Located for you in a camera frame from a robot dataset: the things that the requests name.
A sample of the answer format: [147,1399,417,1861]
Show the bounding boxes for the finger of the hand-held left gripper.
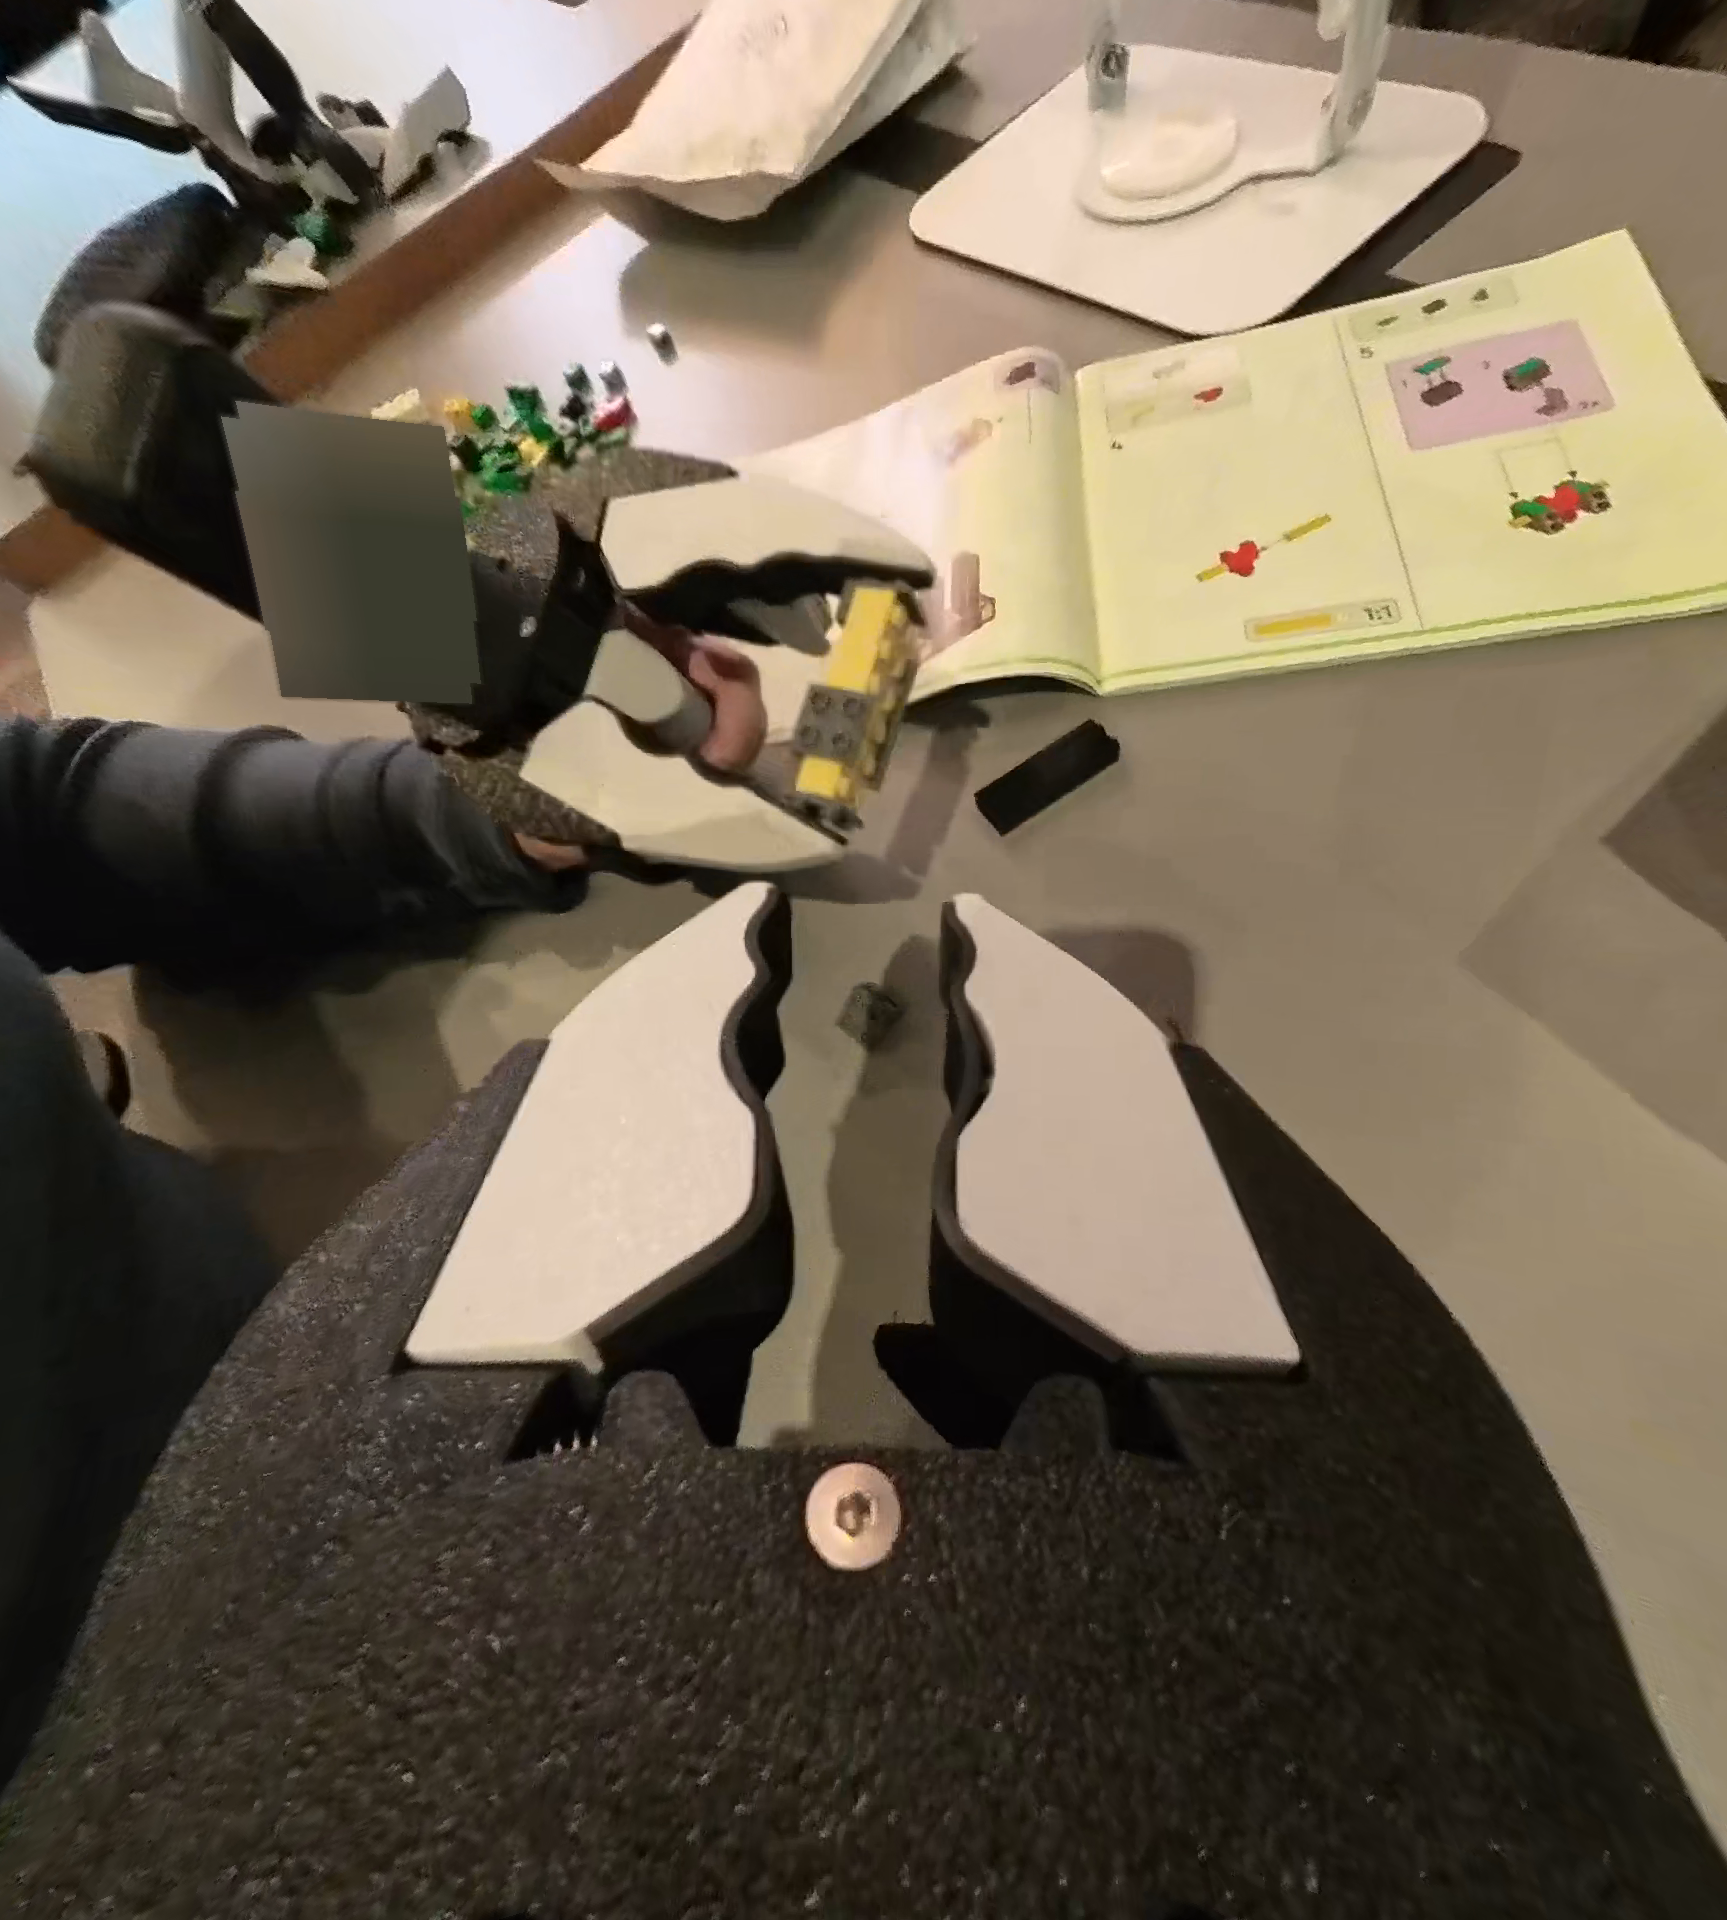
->
[517,696,867,876]
[597,477,939,652]

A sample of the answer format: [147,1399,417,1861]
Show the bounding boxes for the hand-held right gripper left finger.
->
[401,883,795,1379]

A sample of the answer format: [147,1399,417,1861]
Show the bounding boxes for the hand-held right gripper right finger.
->
[927,893,1304,1379]

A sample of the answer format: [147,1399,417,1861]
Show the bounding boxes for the yellow grey brick assembly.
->
[791,582,943,830]

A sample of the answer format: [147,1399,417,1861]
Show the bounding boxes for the person's left forearm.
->
[0,696,587,978]

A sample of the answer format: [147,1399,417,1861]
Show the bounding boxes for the grey desk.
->
[23,0,1727,1920]

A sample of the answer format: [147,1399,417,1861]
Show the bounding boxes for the person's left hand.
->
[687,634,771,779]

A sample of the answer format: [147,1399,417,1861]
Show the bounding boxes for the pile of small coloured bricks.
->
[371,361,649,508]

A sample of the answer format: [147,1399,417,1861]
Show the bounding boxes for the black brick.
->
[973,719,1121,837]

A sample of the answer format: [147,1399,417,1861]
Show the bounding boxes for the white paper bag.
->
[539,0,979,228]

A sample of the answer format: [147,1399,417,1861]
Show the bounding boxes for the black office chair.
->
[19,186,297,620]

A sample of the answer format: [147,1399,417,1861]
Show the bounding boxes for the torn white packaging pile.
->
[5,0,477,291]

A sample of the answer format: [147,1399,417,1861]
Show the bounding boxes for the person's dark clothed torso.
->
[0,871,287,1920]

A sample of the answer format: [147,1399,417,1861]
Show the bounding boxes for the open instruction booklet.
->
[731,228,1727,711]

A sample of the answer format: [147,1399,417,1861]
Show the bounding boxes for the white stand base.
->
[907,0,1490,338]

